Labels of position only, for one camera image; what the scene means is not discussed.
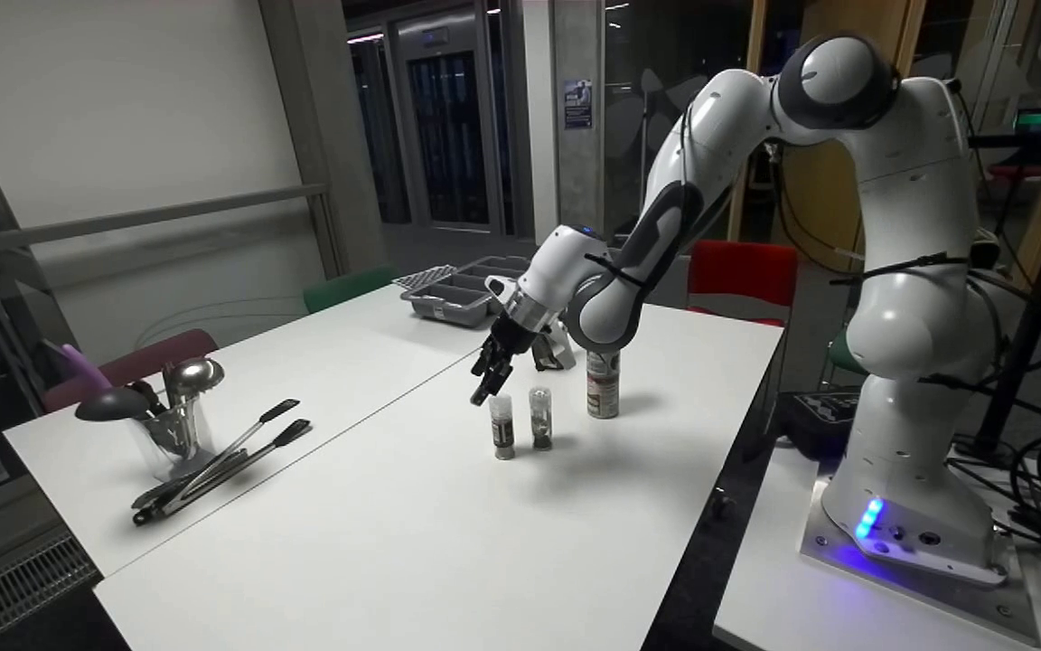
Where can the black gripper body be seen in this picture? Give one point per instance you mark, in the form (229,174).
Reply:
(506,349)

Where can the small clear spice bottle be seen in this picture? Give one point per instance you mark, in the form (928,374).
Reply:
(504,428)
(539,416)

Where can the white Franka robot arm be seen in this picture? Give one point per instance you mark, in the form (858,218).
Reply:
(918,349)

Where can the grey plastic cutlery tray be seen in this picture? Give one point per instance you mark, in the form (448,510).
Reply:
(453,292)

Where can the tall printed cylindrical can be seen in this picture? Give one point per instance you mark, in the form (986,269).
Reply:
(602,385)

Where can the green chair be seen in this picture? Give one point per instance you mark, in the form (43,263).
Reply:
(346,292)

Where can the black metal tongs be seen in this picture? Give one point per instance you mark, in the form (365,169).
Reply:
(216,463)

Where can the silver metal spoon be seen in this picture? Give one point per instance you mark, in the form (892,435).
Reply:
(194,374)

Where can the metal utensil holder cup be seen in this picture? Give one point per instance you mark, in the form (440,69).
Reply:
(181,428)

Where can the black control box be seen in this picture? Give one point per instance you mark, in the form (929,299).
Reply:
(816,424)

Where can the dark red chair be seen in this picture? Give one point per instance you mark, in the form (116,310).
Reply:
(142,361)

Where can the black ladle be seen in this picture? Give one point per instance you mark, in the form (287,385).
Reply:
(110,402)

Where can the grey metal handrail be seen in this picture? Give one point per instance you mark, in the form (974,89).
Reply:
(125,222)

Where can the grey floor vent grille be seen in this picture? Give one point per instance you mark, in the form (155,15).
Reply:
(17,585)

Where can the black stand pole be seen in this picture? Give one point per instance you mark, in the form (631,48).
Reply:
(1030,302)

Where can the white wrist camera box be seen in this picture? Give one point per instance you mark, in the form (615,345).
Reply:
(500,292)

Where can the small wall poster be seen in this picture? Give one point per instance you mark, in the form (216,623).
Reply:
(578,107)

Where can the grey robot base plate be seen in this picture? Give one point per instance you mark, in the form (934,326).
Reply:
(990,597)

